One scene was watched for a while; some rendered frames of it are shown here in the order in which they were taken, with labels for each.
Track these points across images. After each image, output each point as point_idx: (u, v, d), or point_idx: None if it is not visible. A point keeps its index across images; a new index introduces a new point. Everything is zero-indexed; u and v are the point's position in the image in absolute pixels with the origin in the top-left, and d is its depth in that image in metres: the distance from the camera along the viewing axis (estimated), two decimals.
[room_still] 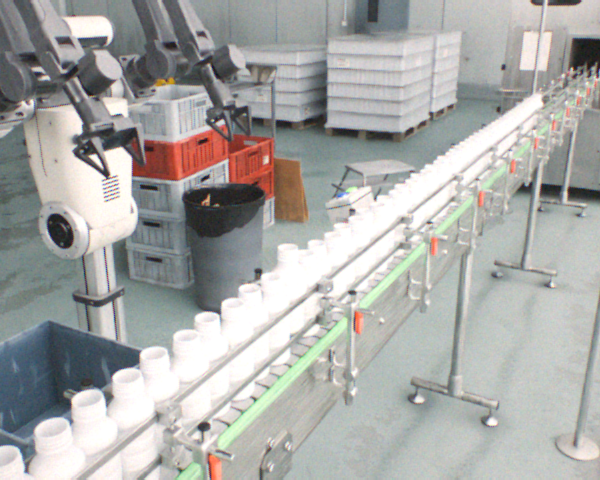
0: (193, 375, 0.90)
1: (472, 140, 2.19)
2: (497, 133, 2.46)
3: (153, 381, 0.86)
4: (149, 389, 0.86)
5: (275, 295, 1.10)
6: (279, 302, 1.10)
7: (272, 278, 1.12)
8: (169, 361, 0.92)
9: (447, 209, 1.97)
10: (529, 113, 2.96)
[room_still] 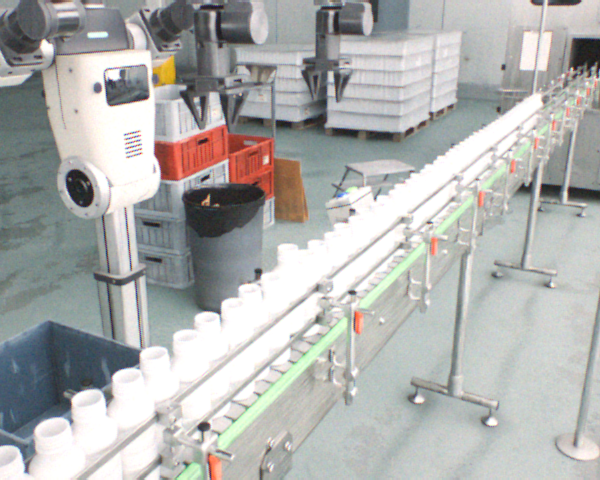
0: (193, 375, 0.90)
1: (472, 140, 2.19)
2: (497, 133, 2.46)
3: (153, 381, 0.86)
4: (149, 389, 0.86)
5: (275, 295, 1.10)
6: (279, 302, 1.10)
7: (272, 278, 1.12)
8: (169, 361, 0.92)
9: (447, 209, 1.97)
10: (529, 113, 2.96)
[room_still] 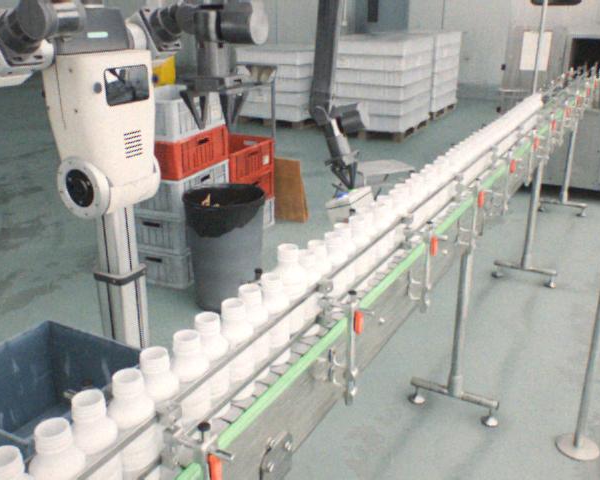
0: (193, 375, 0.90)
1: (472, 140, 2.19)
2: (497, 133, 2.46)
3: (153, 381, 0.86)
4: (149, 389, 0.86)
5: (275, 295, 1.10)
6: (279, 302, 1.10)
7: (272, 278, 1.12)
8: (169, 361, 0.92)
9: (447, 209, 1.97)
10: (529, 113, 2.96)
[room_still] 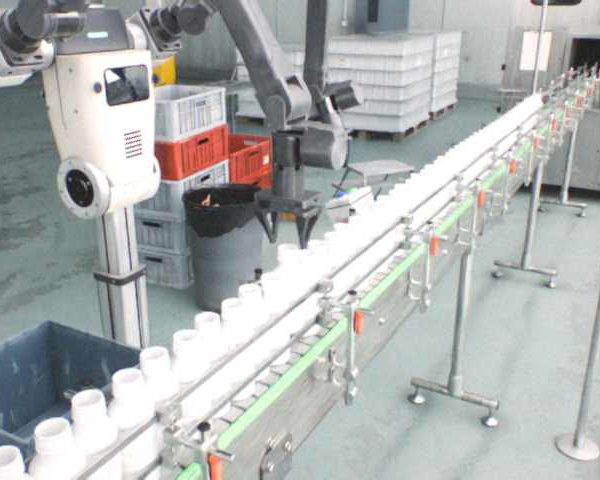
0: (193, 375, 0.90)
1: (472, 140, 2.19)
2: (497, 133, 2.46)
3: (153, 381, 0.86)
4: (149, 389, 0.86)
5: (275, 295, 1.10)
6: (279, 302, 1.10)
7: (272, 278, 1.12)
8: (169, 361, 0.92)
9: (447, 209, 1.97)
10: (529, 113, 2.96)
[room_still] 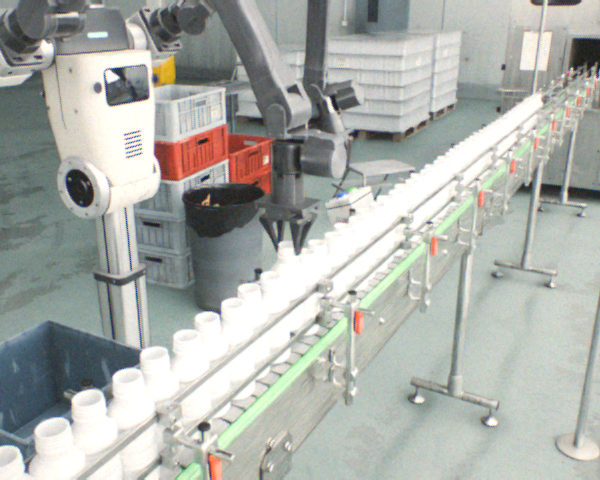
0: (193, 375, 0.90)
1: (472, 140, 2.19)
2: (497, 133, 2.46)
3: (153, 381, 0.86)
4: (149, 389, 0.86)
5: (275, 294, 1.10)
6: (279, 301, 1.10)
7: (272, 276, 1.12)
8: (169, 361, 0.92)
9: (447, 209, 1.97)
10: (529, 113, 2.96)
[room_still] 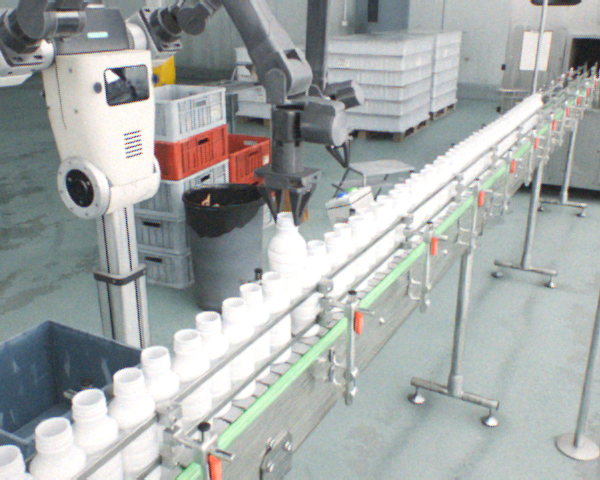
0: (193, 375, 0.90)
1: (472, 140, 2.19)
2: (497, 133, 2.46)
3: (155, 380, 0.86)
4: (151, 388, 0.86)
5: (276, 295, 1.10)
6: (279, 302, 1.10)
7: (274, 277, 1.12)
8: (170, 360, 0.93)
9: (447, 209, 1.97)
10: (529, 113, 2.96)
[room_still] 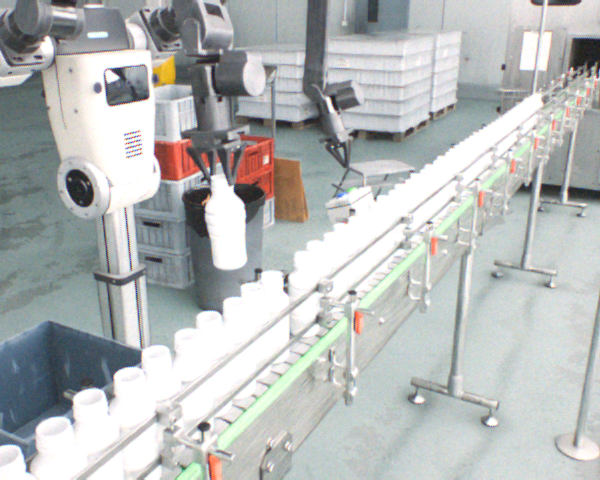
0: (193, 374, 0.90)
1: (472, 140, 2.19)
2: (497, 133, 2.46)
3: (156, 380, 0.86)
4: (153, 388, 0.86)
5: (276, 293, 1.11)
6: (280, 300, 1.11)
7: (272, 276, 1.13)
8: (171, 359, 0.93)
9: (447, 209, 1.97)
10: (529, 113, 2.96)
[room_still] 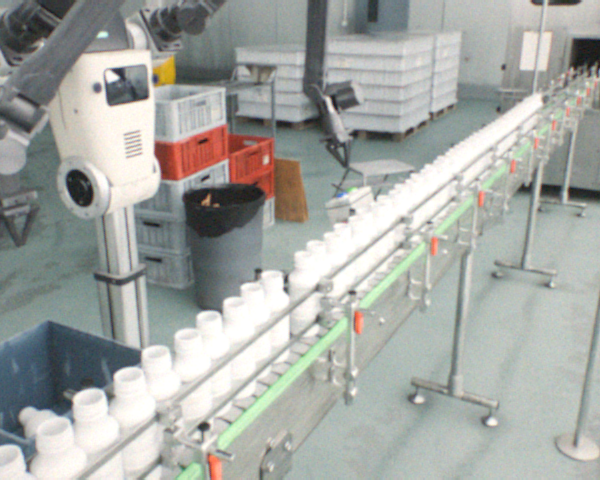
0: (193, 374, 0.90)
1: (472, 140, 2.19)
2: (497, 133, 2.46)
3: (156, 380, 0.86)
4: (153, 388, 0.86)
5: (276, 293, 1.11)
6: (280, 300, 1.11)
7: (272, 276, 1.13)
8: (171, 359, 0.93)
9: (447, 209, 1.97)
10: (529, 113, 2.96)
